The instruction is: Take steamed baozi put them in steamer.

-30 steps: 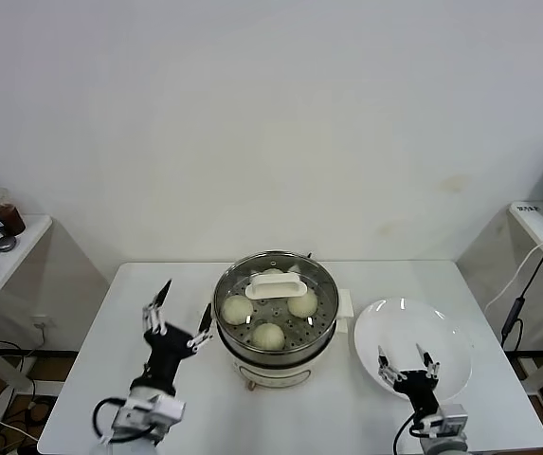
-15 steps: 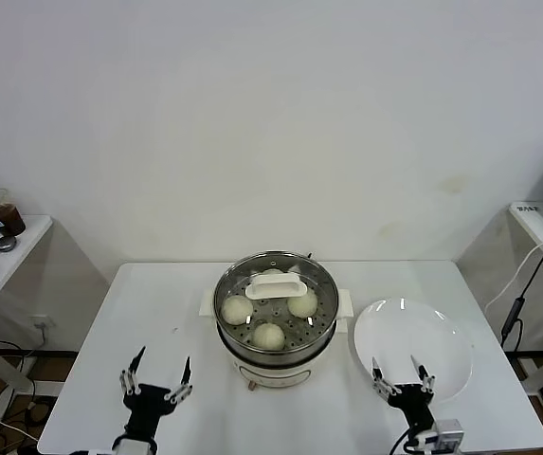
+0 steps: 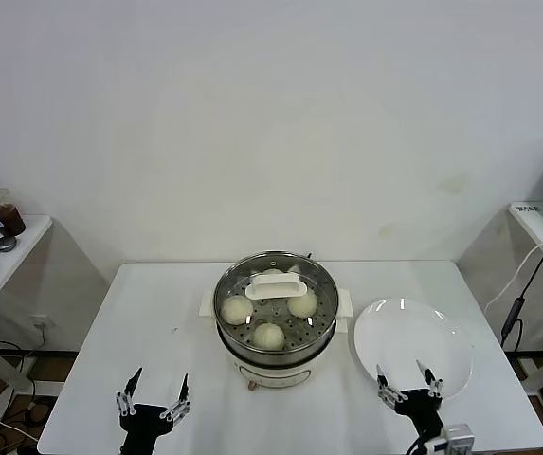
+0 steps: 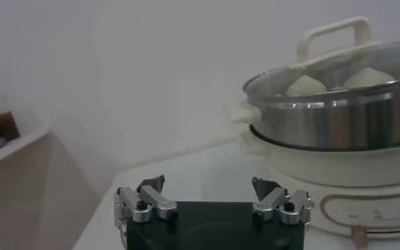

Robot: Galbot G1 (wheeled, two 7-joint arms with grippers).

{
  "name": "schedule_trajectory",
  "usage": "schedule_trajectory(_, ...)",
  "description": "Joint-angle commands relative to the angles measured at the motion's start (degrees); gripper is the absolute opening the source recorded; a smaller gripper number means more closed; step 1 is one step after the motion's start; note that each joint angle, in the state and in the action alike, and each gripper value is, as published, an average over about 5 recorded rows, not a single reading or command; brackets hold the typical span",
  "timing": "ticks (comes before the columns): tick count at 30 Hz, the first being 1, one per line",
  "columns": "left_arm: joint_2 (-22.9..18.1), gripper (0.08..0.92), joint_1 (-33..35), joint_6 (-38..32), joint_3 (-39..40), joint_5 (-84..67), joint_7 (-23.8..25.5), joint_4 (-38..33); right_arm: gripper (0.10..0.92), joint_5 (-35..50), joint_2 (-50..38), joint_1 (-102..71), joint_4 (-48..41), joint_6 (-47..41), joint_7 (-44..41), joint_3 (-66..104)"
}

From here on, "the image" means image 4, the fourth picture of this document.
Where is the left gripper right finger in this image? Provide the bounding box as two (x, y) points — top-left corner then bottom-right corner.
(252, 177), (315, 226)

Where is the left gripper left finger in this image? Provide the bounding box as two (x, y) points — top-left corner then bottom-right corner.
(113, 175), (179, 224)

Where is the white steamed baozi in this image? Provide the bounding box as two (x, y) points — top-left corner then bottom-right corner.
(285, 74), (328, 97)
(342, 67), (396, 90)

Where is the glass lid with cream handle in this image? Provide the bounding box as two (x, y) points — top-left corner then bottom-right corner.
(242, 16), (400, 103)

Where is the perforated steel steamer basket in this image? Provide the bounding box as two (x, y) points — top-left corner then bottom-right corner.
(245, 81), (400, 152)

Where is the cream electric cooker pot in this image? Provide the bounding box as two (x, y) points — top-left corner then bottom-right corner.
(226, 100), (400, 250)

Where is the white side table with cup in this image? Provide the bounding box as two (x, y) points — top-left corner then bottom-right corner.
(0, 128), (102, 250)

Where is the clear iced coffee cup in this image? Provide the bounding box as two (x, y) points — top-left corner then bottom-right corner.
(0, 96), (21, 142)

